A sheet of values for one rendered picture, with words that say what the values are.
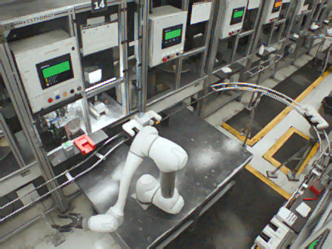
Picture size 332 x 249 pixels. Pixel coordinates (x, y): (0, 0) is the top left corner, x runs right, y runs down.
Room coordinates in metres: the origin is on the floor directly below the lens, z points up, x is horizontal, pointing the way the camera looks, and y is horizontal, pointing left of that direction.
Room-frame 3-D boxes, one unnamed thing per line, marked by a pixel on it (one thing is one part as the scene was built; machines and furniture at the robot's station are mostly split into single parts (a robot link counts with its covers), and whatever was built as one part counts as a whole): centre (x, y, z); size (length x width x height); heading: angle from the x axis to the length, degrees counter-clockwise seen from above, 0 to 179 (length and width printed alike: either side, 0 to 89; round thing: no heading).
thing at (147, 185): (1.11, 0.09, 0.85); 0.18 x 0.16 x 0.22; 60
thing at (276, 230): (0.79, -0.87, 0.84); 0.37 x 0.14 x 0.10; 136
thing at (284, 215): (0.87, -0.95, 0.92); 0.13 x 0.10 x 0.09; 46
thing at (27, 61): (1.50, 0.88, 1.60); 0.42 x 0.29 x 0.46; 136
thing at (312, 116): (2.17, -1.73, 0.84); 0.37 x 0.14 x 0.10; 14
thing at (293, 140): (2.44, -1.92, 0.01); 1.00 x 0.55 x 0.01; 136
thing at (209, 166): (1.52, -0.03, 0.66); 1.50 x 1.06 x 0.04; 136
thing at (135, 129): (1.83, 0.21, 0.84); 0.36 x 0.14 x 0.10; 136
